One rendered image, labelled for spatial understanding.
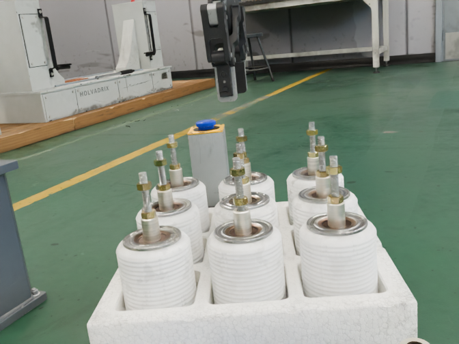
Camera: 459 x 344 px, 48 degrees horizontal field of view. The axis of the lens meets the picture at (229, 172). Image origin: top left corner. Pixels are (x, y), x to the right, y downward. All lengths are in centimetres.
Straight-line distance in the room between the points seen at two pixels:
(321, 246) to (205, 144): 45
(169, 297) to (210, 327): 7
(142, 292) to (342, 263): 25
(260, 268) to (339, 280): 10
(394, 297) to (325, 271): 8
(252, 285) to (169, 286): 10
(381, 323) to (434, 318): 32
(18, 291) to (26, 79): 233
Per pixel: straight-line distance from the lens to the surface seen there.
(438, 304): 100
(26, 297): 114
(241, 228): 65
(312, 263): 65
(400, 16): 559
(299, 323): 63
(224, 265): 64
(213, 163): 102
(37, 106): 331
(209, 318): 63
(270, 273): 64
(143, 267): 64
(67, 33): 741
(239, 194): 64
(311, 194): 78
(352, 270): 64
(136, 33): 438
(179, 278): 66
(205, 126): 102
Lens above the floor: 50
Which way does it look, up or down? 15 degrees down
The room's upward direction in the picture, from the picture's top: 6 degrees counter-clockwise
